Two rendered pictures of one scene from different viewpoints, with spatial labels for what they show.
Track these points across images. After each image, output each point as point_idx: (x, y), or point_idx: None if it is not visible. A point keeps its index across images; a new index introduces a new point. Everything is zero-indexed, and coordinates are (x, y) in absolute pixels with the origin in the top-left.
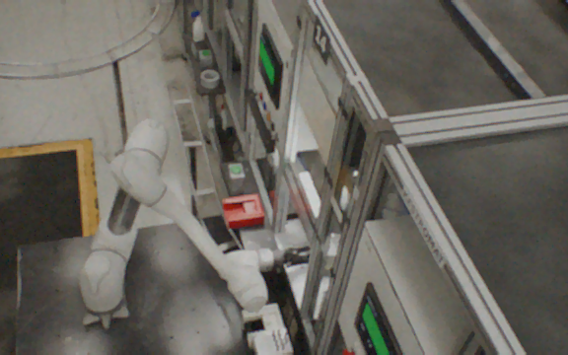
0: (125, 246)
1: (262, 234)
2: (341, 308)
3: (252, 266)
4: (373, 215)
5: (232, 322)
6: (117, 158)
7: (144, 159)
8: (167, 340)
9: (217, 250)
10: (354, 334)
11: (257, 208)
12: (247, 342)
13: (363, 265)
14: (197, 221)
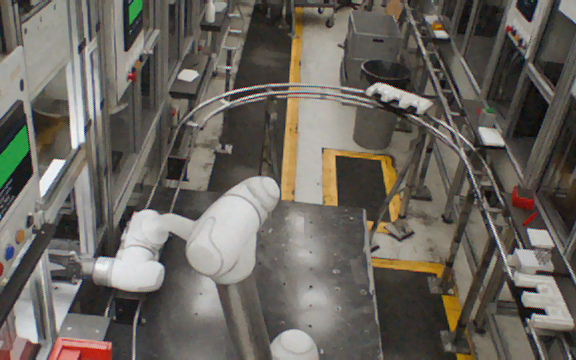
0: None
1: (72, 336)
2: (117, 83)
3: (130, 246)
4: None
5: (150, 333)
6: (269, 187)
7: (237, 187)
8: (227, 337)
9: (172, 216)
10: (124, 67)
11: (59, 349)
12: (146, 312)
13: (118, 3)
14: (183, 225)
